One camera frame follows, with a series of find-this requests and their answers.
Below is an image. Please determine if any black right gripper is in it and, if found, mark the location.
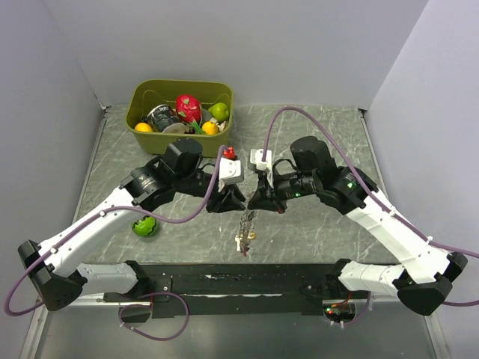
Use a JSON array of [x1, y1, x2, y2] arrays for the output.
[[247, 165, 320, 213]]

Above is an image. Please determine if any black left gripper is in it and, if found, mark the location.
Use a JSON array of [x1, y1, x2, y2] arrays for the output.
[[174, 171, 245, 213]]

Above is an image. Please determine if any silver key yellow tag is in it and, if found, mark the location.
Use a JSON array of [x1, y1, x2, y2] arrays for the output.
[[234, 231, 257, 251]]

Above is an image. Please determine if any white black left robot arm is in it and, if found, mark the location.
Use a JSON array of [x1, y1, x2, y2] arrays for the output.
[[18, 138, 245, 311]]

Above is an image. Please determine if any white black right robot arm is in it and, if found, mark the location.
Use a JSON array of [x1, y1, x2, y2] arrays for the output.
[[248, 136, 468, 316]]

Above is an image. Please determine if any right orange toy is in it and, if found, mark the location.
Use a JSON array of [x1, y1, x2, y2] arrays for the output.
[[201, 121, 219, 135]]

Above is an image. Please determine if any orange toy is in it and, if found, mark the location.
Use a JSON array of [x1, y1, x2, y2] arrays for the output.
[[201, 121, 219, 135], [134, 122, 153, 132]]

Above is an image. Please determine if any green apple toy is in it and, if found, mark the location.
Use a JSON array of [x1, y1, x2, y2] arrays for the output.
[[208, 102, 230, 123]]

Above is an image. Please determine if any green watermelon toy ball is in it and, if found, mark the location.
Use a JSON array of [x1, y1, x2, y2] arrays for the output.
[[131, 216, 159, 238]]

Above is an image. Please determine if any red dragon fruit toy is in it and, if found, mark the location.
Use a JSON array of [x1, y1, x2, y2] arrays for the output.
[[175, 94, 201, 124]]

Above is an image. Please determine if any black paper cup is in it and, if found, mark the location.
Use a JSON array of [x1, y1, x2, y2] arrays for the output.
[[146, 105, 186, 134]]

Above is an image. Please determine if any left orange toy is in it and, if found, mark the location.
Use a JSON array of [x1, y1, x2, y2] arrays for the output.
[[134, 122, 153, 132]]

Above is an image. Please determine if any olive green plastic bin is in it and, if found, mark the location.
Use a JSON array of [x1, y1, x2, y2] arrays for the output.
[[126, 79, 234, 158]]

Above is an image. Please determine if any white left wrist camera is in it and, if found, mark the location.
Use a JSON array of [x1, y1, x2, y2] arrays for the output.
[[218, 157, 244, 192]]

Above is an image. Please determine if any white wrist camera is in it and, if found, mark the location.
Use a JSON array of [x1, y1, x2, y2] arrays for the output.
[[248, 149, 273, 185], [218, 157, 244, 192]]

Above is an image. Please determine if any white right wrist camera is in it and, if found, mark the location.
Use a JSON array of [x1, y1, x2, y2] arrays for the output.
[[248, 149, 273, 185]]

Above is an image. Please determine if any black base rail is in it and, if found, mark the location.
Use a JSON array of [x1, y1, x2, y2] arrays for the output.
[[103, 263, 375, 319]]

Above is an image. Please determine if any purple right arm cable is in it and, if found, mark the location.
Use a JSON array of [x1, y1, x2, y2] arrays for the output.
[[263, 106, 479, 328]]

